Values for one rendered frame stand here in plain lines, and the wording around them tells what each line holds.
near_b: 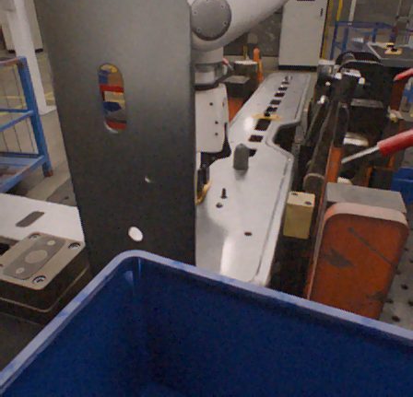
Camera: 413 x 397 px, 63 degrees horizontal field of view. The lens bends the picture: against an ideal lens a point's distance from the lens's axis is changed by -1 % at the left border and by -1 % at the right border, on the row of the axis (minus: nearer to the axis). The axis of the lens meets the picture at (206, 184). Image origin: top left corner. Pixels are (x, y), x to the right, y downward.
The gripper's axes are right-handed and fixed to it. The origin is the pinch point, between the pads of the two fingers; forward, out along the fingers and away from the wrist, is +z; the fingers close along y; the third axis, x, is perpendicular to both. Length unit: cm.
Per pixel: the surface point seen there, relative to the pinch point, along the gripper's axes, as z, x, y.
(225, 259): 3.3, 15.1, -9.3
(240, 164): 2.1, -11.1, -5.3
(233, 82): 0, -76, 12
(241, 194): 3.3, -1.7, -7.8
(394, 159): 4.8, -29.6, -36.1
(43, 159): 86, -148, 182
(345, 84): -16.9, 1.8, -20.7
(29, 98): 37, -151, 184
